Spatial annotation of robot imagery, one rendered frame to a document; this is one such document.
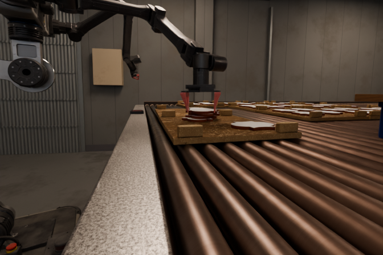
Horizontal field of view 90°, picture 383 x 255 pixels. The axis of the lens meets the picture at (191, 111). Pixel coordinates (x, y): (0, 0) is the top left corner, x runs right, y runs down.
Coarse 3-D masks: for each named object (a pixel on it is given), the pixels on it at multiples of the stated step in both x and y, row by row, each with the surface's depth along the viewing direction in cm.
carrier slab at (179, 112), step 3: (156, 111) 107; (159, 111) 107; (177, 111) 108; (180, 111) 108; (183, 111) 109; (159, 114) 90; (177, 114) 91; (180, 114) 91; (183, 114) 91; (186, 114) 92
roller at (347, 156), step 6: (294, 138) 52; (300, 144) 48; (306, 144) 47; (312, 144) 46; (318, 150) 43; (324, 150) 42; (330, 150) 41; (336, 150) 41; (336, 156) 39; (342, 156) 39; (348, 156) 38; (354, 156) 37; (354, 162) 36; (360, 162) 35; (366, 162) 35; (372, 162) 34; (378, 162) 34; (372, 168) 33; (378, 168) 32
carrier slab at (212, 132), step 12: (168, 120) 72; (180, 120) 72; (216, 120) 73; (228, 120) 73; (240, 120) 74; (252, 120) 74; (168, 132) 52; (204, 132) 50; (216, 132) 51; (228, 132) 51; (240, 132) 51; (252, 132) 51; (264, 132) 51; (276, 132) 51; (300, 132) 52; (180, 144) 44
